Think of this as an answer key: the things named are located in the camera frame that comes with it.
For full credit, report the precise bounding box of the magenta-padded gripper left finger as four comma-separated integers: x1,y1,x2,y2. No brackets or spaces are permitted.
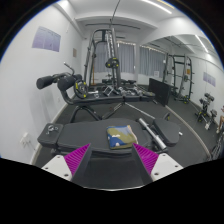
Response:
41,143,94,186

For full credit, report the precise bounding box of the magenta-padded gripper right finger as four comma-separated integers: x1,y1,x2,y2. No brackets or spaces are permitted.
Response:
130,143,184,185

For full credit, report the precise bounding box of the blue olive patterned towel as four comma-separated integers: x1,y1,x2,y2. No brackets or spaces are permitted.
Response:
106,124,139,150

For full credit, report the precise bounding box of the silver barbell bar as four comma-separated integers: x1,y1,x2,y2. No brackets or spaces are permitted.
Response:
137,117,168,152

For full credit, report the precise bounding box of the black padded workout bench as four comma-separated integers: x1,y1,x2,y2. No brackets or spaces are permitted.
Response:
37,117,184,158

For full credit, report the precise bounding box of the metal key bunch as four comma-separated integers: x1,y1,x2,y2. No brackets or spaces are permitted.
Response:
45,123,59,135

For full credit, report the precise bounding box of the black roller-pad adjustable bench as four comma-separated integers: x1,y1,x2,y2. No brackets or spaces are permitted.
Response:
35,72,157,123

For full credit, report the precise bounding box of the black box platform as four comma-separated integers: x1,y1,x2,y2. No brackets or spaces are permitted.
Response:
148,77,172,107

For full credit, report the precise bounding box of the group of dumbbells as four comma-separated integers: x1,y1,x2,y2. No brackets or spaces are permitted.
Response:
101,79,156,98

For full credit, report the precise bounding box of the person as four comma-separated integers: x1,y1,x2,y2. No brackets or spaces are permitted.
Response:
216,105,224,134

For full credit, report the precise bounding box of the black power rack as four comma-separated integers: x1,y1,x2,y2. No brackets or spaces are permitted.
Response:
163,53,194,104

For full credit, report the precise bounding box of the grey window curtain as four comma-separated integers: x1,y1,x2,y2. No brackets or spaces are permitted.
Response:
138,45,166,79
93,40,136,75

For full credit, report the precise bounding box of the small purple wall poster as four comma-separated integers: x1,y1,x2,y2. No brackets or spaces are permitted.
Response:
202,71,217,88

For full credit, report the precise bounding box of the grey smith machine frame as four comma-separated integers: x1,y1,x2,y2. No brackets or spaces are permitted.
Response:
81,28,123,89

